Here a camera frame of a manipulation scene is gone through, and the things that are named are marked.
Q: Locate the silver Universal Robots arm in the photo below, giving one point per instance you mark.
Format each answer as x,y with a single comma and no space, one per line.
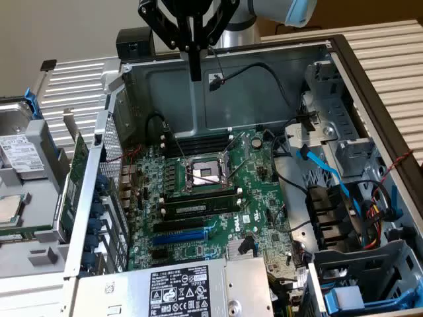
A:
238,36

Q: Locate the grey metal drive cage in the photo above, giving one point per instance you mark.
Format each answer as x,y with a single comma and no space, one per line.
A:
333,105

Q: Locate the black box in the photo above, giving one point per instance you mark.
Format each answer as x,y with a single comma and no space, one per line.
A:
135,41

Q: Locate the empty black RAM slot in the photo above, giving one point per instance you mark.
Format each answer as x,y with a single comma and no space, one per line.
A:
201,140
201,149
198,195

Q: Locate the blue disk bay rail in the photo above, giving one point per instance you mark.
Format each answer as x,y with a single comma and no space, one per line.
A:
343,297

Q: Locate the black fan shroud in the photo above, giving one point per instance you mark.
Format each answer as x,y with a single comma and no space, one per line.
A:
327,214

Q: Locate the metal socket locking lever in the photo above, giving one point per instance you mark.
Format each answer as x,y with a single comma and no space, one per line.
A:
234,144
240,168

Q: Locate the silver chipset heat sink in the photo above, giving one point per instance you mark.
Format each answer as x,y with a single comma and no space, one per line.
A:
233,249

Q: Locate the grey parts rack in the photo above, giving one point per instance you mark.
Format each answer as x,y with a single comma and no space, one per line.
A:
39,211

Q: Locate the short black expansion slot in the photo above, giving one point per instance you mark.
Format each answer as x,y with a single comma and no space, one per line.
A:
159,254

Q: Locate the green Dell motherboard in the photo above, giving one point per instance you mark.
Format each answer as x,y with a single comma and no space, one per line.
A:
257,198

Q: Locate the silver CPU chip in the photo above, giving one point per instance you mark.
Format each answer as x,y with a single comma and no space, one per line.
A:
10,211

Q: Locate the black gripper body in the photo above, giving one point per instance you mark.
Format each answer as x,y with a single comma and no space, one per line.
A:
195,6

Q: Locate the round coin battery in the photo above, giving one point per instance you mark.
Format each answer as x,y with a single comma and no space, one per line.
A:
256,142

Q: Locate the blue slot retention clip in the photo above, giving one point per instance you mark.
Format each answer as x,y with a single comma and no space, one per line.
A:
98,209
102,183
92,244
95,227
89,261

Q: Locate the black capped metal post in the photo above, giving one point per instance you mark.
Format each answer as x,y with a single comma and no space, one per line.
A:
48,65

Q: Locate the black intrusion switch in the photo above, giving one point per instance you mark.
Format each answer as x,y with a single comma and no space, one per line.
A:
97,140

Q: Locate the installed black RAM stick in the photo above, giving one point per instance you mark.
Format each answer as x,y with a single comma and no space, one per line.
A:
198,208

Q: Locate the metal CPU socket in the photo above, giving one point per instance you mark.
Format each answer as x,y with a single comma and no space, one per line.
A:
205,171

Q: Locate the black plug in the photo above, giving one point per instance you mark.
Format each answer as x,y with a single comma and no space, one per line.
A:
246,246

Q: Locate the long black expansion slot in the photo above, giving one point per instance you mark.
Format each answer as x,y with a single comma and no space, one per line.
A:
178,226

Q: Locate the grey power supply unit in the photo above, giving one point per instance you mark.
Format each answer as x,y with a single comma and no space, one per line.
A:
132,290

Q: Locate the grey disk bay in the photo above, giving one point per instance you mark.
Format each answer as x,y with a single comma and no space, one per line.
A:
363,264

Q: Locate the green graphics card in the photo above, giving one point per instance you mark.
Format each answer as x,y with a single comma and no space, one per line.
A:
77,155

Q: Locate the blue expansion slot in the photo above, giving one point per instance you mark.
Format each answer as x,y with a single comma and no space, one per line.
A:
180,237

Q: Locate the silver hard disk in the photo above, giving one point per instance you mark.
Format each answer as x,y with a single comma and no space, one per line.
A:
16,148

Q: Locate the open metal PC case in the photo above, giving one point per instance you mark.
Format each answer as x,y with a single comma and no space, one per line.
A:
178,95

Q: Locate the green RAM stick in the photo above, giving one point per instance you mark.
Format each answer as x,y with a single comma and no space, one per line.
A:
13,236

